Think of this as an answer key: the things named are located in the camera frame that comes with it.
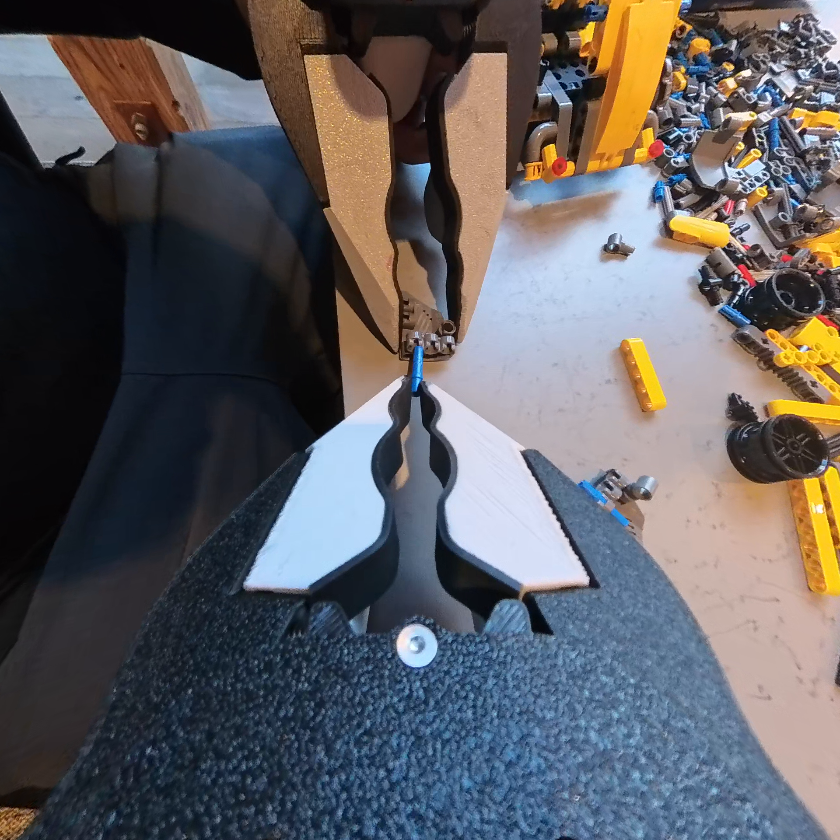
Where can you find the blue toy pin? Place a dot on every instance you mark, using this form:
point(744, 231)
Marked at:
point(415, 374)

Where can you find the yellow black toy brick vehicle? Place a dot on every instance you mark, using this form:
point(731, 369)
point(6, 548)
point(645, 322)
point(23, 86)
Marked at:
point(623, 85)

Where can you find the grey toy panel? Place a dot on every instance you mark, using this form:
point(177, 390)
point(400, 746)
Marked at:
point(426, 328)

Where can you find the wooden post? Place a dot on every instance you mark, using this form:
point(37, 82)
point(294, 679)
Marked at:
point(131, 85)

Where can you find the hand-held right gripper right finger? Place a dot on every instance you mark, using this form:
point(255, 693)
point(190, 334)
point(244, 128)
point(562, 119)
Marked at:
point(512, 518)

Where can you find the grey desk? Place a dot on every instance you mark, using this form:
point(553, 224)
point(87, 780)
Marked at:
point(558, 328)

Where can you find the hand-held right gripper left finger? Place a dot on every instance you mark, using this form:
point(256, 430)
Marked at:
point(328, 525)

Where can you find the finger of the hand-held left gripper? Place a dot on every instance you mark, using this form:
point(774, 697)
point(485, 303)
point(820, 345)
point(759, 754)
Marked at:
point(354, 197)
point(482, 164)

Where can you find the grey toy connector piece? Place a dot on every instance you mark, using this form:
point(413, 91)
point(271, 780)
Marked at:
point(618, 245)

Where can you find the small grey brick assembly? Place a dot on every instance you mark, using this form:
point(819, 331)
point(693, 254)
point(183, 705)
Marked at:
point(617, 492)

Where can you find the pile of toy brick pieces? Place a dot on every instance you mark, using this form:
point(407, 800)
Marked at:
point(754, 131)

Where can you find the yellow toy beam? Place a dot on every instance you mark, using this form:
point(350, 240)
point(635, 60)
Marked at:
point(643, 374)

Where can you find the black toy wheel hub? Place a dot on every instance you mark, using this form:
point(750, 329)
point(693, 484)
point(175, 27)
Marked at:
point(784, 298)
point(778, 449)

